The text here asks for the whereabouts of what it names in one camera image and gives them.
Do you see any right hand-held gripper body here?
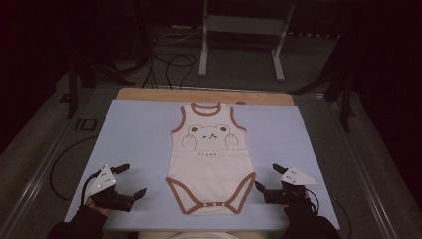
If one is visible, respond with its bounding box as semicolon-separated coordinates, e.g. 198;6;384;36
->
263;166;320;206

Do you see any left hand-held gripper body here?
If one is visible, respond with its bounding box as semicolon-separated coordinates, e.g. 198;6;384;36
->
85;164;136;213

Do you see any cream baby bodysuit brown trim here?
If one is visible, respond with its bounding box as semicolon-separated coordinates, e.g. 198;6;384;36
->
165;102;257;216

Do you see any person's left hand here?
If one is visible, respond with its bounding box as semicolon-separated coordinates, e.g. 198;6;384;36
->
86;197;112;218

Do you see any light blue table mat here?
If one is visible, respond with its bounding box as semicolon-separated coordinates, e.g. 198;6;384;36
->
64;99;341;232

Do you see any black metal stand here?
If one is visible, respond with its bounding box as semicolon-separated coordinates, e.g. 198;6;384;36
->
65;54;137;120
287;33;356;133

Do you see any white metal stand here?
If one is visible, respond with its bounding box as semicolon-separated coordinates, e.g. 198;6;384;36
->
197;0;296;83

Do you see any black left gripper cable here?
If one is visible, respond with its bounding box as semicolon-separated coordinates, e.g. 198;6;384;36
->
80;169;103;208

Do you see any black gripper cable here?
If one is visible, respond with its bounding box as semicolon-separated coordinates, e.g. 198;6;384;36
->
303;187;321;213
80;169;103;208

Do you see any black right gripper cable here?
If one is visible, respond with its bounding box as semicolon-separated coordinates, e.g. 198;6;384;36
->
303;187;321;213

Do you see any long black floor cable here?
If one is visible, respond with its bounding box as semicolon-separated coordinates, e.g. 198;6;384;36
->
49;133;100;203

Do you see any metal floor rail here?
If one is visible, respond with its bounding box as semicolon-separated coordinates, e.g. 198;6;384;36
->
326;98;399;239
0;88;101;239

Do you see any thin black floor cable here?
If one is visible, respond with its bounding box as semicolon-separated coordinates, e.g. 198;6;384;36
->
332;197;352;239

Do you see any black looped floor cable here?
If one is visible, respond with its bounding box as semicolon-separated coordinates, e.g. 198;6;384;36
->
164;53;199;91

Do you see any white floor cable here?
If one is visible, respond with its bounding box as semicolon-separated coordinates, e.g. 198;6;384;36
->
153;29;204;47

